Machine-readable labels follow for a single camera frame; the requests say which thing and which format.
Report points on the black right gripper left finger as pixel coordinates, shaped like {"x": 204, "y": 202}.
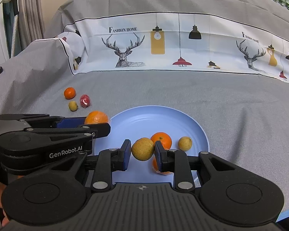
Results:
{"x": 60, "y": 190}

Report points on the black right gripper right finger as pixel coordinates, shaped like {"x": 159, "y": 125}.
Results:
{"x": 225, "y": 191}

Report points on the yellow fruit with stem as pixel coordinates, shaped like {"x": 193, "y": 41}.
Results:
{"x": 185, "y": 143}

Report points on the orange fruit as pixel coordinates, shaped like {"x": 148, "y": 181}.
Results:
{"x": 96, "y": 117}

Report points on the large orange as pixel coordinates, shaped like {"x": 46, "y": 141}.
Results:
{"x": 164, "y": 139}

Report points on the yellow pear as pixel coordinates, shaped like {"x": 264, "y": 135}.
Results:
{"x": 143, "y": 149}

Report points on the small yellow-green fruit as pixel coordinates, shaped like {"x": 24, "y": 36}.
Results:
{"x": 73, "y": 106}

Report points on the small orange mandarin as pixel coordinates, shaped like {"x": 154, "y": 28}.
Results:
{"x": 69, "y": 93}

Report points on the red wrapped fruit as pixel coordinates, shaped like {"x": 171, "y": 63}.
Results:
{"x": 85, "y": 101}

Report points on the light blue plate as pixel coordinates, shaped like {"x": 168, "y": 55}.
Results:
{"x": 145, "y": 121}

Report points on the grey curtain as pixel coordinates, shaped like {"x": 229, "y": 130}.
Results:
{"x": 28, "y": 25}

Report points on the grey printed sofa cover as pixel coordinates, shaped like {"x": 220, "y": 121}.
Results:
{"x": 245, "y": 116}

